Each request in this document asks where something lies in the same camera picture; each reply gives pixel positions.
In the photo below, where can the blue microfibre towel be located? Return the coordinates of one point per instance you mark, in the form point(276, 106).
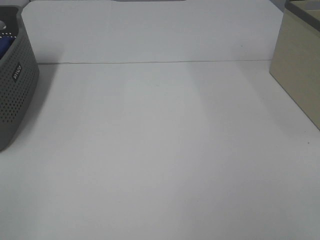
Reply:
point(5, 44)

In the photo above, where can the beige storage box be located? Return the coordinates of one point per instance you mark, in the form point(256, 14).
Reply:
point(295, 64)

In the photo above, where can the grey perforated plastic basket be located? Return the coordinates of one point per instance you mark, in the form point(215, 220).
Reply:
point(19, 74)

